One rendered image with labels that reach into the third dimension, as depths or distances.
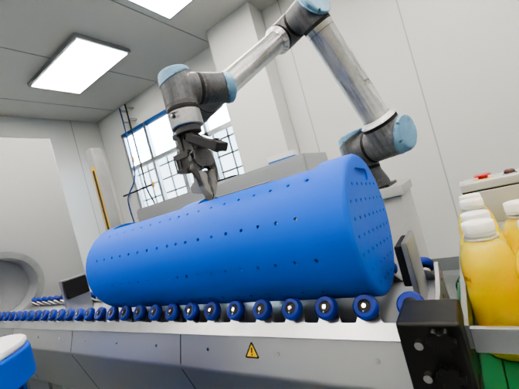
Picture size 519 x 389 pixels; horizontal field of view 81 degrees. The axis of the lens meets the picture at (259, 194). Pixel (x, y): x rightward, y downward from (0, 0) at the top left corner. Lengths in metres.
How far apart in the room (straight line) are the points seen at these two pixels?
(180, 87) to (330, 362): 0.72
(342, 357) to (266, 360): 0.17
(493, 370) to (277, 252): 0.34
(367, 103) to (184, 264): 0.94
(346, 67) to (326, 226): 0.88
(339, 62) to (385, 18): 2.42
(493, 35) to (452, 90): 0.51
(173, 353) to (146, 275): 0.22
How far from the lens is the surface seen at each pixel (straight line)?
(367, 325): 0.61
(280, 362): 0.70
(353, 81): 1.32
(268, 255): 0.60
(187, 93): 0.88
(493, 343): 0.48
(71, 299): 1.58
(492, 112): 3.46
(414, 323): 0.44
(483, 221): 0.52
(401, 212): 1.37
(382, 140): 1.35
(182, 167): 0.87
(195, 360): 0.87
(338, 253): 0.54
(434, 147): 3.44
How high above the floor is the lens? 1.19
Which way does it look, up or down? 1 degrees up
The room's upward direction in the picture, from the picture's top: 15 degrees counter-clockwise
